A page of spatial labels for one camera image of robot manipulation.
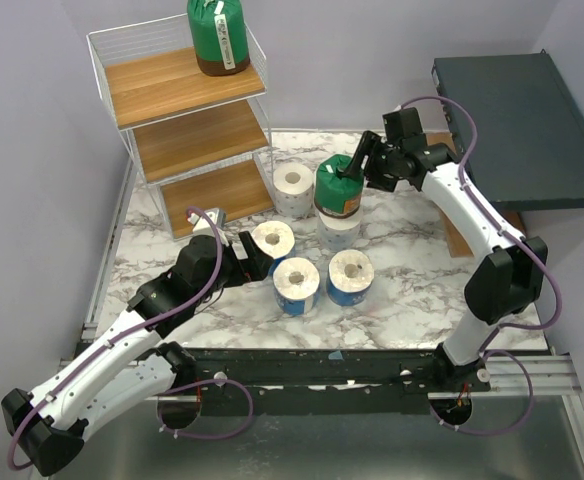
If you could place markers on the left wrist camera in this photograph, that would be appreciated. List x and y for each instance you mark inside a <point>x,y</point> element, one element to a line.
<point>215,218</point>

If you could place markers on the blue wrapped roll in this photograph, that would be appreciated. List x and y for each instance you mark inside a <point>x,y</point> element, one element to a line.
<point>350,276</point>
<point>296,285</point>
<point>276,239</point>

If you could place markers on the dark teal metal box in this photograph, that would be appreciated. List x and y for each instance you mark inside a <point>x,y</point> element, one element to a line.
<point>529,154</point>

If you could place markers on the blue wrapped roll left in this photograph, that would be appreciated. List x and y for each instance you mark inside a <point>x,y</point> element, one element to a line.
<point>276,239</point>

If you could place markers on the blue wrapped roll right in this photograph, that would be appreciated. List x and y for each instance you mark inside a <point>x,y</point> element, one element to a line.
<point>350,276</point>

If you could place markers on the blue wrapped roll centre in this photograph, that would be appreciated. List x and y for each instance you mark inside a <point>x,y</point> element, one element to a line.
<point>296,285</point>

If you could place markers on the white patterned roll blue dots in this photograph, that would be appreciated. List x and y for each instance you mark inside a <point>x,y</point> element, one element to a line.
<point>338,234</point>

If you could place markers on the white wire wooden shelf unit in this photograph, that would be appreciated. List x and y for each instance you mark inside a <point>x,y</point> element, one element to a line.
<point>195,139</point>

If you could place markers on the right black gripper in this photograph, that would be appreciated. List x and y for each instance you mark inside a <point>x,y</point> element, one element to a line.
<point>373,163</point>

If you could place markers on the black mounting rail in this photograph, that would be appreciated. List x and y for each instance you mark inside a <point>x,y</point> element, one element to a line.
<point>317,382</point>

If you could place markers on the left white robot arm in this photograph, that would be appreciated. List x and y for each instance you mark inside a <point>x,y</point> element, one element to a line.
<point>133,360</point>

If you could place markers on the wooden board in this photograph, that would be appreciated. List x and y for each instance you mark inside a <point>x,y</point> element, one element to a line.
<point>457,246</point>

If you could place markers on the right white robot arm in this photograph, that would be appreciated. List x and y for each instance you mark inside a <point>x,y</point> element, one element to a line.
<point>508,277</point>

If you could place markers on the white patterned roll back left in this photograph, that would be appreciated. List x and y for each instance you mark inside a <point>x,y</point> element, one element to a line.
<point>294,190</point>

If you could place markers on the green roll orange label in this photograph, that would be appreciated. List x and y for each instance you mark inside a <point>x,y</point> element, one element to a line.
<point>335,194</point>

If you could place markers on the green roll white label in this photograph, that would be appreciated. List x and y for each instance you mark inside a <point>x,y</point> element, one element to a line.
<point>219,36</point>

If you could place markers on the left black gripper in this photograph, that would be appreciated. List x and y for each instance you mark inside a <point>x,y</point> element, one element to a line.
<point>253,269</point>

